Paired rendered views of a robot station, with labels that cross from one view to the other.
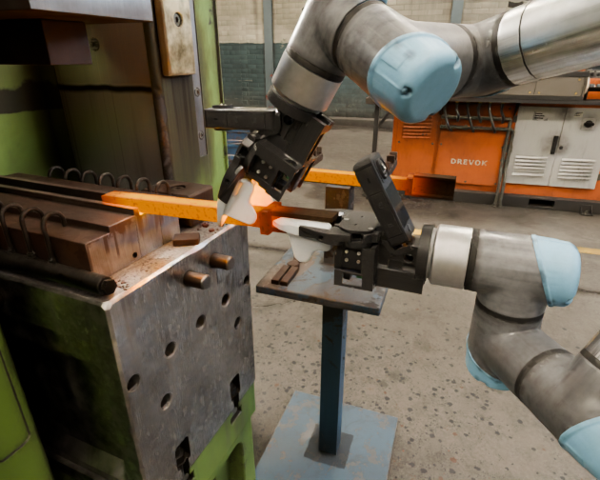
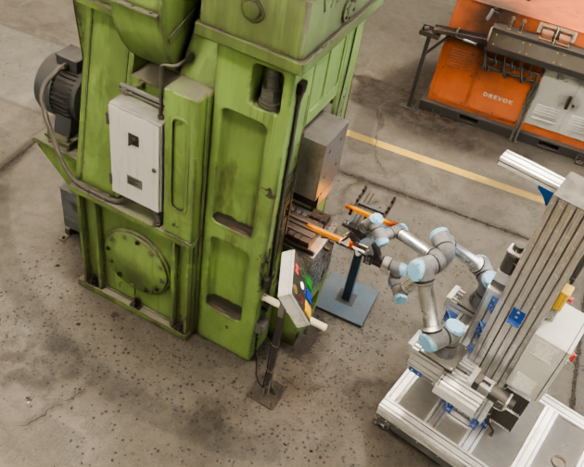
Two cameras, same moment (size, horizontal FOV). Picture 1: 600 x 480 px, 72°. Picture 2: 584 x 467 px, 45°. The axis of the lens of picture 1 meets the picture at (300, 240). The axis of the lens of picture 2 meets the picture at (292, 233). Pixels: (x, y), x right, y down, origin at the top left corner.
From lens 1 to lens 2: 386 cm
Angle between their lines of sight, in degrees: 20
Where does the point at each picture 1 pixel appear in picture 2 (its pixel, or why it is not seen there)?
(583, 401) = (397, 292)
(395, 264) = (375, 261)
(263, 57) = not seen: outside the picture
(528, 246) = (399, 265)
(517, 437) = not seen: hidden behind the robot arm
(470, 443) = (409, 306)
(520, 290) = (396, 272)
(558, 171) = (567, 123)
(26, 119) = not seen: hidden behind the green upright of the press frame
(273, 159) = (355, 238)
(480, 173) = (505, 109)
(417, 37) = (382, 238)
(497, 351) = (390, 282)
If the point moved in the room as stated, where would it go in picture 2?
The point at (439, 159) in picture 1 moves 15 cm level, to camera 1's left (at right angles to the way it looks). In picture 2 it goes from (474, 90) to (459, 87)
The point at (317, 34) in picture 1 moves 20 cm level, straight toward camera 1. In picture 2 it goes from (368, 226) to (367, 250)
